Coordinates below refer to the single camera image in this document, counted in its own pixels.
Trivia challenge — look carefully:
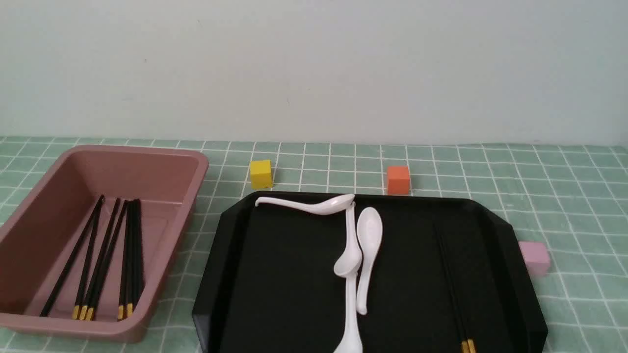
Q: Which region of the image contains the black chopstick gold tip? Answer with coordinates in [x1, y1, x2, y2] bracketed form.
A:
[93, 200, 127, 320]
[117, 201, 133, 321]
[126, 200, 135, 318]
[72, 195, 105, 320]
[78, 198, 121, 320]

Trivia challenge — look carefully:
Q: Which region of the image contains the white spoon middle right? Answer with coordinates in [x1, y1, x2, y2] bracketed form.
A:
[356, 206, 383, 315]

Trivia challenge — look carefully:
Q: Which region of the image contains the white spoon middle left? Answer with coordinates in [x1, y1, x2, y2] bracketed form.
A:
[333, 202, 363, 278]

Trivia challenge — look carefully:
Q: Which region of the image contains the pink foam cube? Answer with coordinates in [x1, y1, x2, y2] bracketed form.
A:
[519, 241, 551, 277]

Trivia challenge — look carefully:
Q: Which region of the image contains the green checkered tablecloth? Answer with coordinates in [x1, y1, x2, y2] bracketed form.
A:
[0, 135, 628, 353]

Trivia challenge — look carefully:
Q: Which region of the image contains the orange foam cube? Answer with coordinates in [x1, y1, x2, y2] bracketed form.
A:
[386, 165, 411, 195]

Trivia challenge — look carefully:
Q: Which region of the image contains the white spoon at tray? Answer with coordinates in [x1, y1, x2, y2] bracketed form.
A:
[254, 194, 355, 215]
[334, 272, 363, 353]

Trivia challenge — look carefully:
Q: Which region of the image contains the yellow foam cube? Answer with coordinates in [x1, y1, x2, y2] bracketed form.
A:
[250, 159, 273, 190]

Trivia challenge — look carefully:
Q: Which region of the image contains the white spoon at tray bottom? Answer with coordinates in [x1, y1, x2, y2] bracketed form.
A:
[334, 272, 363, 353]

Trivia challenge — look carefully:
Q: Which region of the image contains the black plastic tray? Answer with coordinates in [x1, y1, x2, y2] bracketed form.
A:
[191, 191, 548, 353]

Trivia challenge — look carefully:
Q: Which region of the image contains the pink plastic bin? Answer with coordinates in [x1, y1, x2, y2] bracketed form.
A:
[0, 145, 208, 343]

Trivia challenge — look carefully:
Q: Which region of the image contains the white spoon at tray top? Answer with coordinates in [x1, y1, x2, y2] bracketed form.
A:
[254, 194, 355, 215]

